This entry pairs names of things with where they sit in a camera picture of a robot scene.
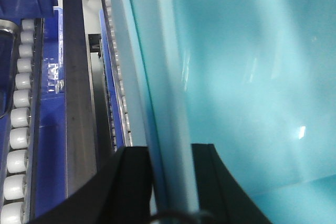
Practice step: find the grey metal divider rail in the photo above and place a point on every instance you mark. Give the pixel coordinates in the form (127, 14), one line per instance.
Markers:
(80, 135)

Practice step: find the blue bin lower centre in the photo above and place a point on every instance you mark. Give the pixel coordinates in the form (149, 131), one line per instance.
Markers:
(51, 167)

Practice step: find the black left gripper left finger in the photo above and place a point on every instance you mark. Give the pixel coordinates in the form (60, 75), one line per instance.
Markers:
(119, 193)

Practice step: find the light blue plastic bin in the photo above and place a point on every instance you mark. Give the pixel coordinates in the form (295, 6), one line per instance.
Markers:
(255, 78)

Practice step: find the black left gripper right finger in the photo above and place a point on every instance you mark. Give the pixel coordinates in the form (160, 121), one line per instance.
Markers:
(218, 192)

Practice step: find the white roller track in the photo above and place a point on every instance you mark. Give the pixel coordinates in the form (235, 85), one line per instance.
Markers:
(17, 107)
(120, 127)

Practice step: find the left white roller track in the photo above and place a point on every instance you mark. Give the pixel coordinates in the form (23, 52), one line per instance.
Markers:
(17, 107)

